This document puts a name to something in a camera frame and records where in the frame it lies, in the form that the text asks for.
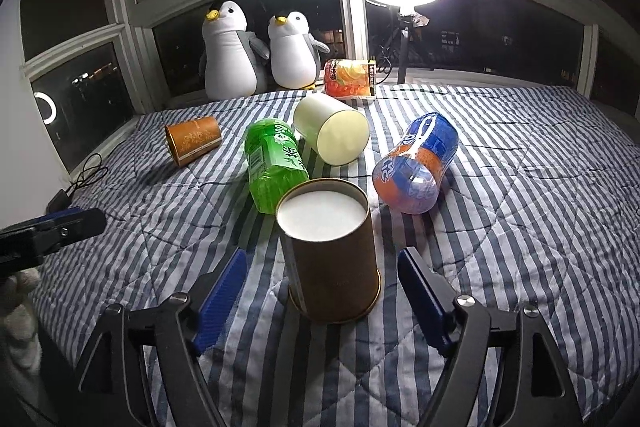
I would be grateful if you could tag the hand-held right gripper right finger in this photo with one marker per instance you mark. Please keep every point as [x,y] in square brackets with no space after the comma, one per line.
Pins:
[422,297]

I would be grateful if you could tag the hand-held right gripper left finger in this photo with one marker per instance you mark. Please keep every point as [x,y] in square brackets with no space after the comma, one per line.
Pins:
[220,307]

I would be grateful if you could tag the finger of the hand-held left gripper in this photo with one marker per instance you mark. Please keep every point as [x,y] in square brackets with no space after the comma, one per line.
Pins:
[55,227]

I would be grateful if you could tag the large brown paper cup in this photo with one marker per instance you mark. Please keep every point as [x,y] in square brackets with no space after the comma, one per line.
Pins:
[330,267]

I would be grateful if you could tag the small brown patterned paper cup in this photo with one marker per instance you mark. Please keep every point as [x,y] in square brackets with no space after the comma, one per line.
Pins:
[195,139]

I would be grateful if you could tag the cream white cup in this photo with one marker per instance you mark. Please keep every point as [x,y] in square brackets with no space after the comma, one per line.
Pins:
[340,134]

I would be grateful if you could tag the black power adapter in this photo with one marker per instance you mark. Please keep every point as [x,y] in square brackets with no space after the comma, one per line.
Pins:
[59,201]

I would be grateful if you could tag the white fluffy cloth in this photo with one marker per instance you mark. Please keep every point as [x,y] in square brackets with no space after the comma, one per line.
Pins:
[20,327]

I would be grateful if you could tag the blue white striped blanket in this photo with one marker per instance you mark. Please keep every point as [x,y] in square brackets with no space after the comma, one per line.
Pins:
[500,207]

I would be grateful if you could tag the blue and orange plastic bottle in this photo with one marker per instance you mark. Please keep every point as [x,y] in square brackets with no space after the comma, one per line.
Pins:
[415,162]

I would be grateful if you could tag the green plastic bottle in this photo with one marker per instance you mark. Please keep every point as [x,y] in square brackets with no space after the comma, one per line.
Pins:
[275,167]

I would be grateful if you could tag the orange printed drink carton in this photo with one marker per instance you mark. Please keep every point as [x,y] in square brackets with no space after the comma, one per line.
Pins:
[350,79]

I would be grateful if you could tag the large penguin plush toy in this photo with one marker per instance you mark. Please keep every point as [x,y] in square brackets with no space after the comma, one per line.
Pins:
[230,57]

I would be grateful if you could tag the small penguin plush toy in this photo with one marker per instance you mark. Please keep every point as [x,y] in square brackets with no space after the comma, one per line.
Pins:
[295,57]

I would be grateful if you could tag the white window frame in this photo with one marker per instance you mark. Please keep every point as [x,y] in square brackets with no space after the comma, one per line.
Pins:
[131,17]

